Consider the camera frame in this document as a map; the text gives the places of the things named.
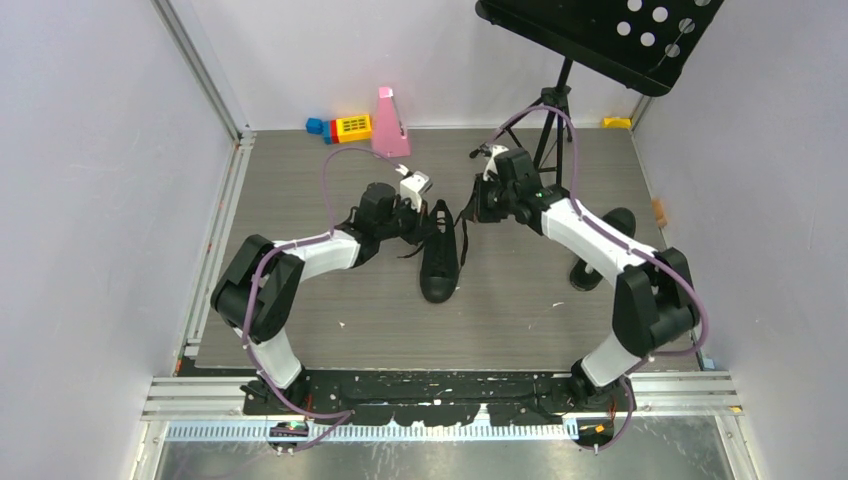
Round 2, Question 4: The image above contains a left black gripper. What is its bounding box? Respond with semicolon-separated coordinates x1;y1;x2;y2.
376;194;437;247

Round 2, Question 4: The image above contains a small orange block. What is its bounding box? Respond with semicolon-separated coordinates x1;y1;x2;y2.
651;198;668;229

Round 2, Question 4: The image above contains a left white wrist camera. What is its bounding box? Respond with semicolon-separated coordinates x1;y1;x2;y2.
395;164;432;213

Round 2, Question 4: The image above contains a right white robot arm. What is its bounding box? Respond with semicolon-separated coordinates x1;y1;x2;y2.
472;145;705;411

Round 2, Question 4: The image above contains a yellow corner piece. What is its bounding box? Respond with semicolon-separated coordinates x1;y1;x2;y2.
601;117;633;130

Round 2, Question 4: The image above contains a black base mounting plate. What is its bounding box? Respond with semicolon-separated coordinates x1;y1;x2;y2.
240;370;635;427

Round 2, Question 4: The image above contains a yellow toy block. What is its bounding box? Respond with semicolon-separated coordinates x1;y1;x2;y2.
321;114;373;145

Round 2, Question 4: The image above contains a black music stand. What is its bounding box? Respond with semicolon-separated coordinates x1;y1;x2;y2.
475;1;722;179

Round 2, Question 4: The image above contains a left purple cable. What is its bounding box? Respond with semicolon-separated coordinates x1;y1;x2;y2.
239;146;412;453

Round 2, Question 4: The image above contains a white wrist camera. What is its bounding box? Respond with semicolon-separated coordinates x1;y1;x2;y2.
395;164;432;213
481;144;509;182

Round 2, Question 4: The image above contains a pink metronome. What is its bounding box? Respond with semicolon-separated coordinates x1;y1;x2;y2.
371;86;411;158

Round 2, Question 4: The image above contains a black canvas shoe with laces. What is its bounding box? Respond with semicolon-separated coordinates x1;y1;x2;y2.
404;199;469;304

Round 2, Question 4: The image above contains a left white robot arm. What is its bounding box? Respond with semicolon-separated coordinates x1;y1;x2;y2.
210;183;447;414

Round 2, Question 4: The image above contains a blue toy block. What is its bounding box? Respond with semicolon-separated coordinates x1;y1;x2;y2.
305;117;324;135

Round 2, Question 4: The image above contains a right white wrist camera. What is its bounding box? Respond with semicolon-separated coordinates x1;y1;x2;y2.
481;144;509;182

